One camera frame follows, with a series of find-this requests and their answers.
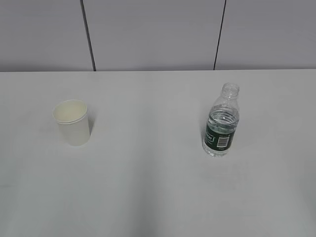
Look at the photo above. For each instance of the clear water bottle green label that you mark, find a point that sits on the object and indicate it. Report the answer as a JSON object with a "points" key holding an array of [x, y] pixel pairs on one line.
{"points": [[222, 122]]}

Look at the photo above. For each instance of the white paper cup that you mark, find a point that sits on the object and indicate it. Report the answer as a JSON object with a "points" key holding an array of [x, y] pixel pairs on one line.
{"points": [[72, 119]]}

